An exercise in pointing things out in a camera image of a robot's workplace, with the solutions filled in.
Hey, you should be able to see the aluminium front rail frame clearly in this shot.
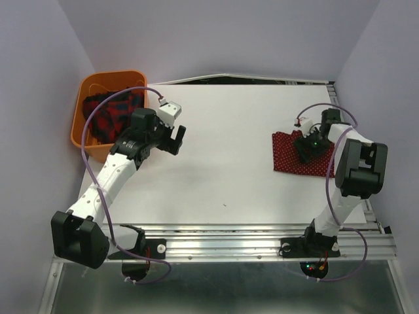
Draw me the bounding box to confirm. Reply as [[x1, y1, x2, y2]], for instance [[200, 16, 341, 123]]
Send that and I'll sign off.
[[39, 222, 415, 313]]

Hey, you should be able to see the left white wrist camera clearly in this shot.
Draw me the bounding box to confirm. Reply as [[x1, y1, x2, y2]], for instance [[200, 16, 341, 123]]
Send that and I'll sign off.
[[157, 101, 182, 128]]

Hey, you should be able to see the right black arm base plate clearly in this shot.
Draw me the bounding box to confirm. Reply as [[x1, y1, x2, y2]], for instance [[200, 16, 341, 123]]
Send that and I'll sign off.
[[279, 236, 340, 258]]

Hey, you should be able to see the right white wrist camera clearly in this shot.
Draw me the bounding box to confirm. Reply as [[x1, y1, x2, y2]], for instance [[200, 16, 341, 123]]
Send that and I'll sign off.
[[294, 117, 314, 136]]

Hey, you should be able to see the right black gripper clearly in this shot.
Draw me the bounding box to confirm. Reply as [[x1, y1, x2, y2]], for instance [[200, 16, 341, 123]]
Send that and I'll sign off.
[[293, 127, 333, 164]]

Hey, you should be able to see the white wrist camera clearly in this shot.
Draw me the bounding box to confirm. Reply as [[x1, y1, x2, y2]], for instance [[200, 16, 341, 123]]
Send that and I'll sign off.
[[294, 117, 314, 136], [157, 101, 182, 128]]

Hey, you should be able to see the red black plaid skirt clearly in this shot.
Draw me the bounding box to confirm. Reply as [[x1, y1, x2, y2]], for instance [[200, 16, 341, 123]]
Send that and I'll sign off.
[[88, 91, 144, 144]]

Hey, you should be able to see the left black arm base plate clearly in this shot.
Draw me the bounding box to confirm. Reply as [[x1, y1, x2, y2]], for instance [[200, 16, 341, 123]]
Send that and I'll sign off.
[[108, 238, 167, 260]]

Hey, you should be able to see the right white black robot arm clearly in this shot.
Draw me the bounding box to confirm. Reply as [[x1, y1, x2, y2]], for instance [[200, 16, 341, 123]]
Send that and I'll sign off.
[[293, 105, 388, 255]]

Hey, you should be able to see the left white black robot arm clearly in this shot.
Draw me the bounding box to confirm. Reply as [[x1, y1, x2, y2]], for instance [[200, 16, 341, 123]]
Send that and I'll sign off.
[[51, 102, 186, 269]]

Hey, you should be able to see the red polka dot skirt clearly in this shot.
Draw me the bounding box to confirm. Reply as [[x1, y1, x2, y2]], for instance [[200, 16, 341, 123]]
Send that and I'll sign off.
[[272, 130, 334, 177]]

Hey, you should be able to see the orange plastic bin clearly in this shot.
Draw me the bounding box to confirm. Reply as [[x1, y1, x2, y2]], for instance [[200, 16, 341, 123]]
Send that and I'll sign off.
[[70, 70, 148, 164]]

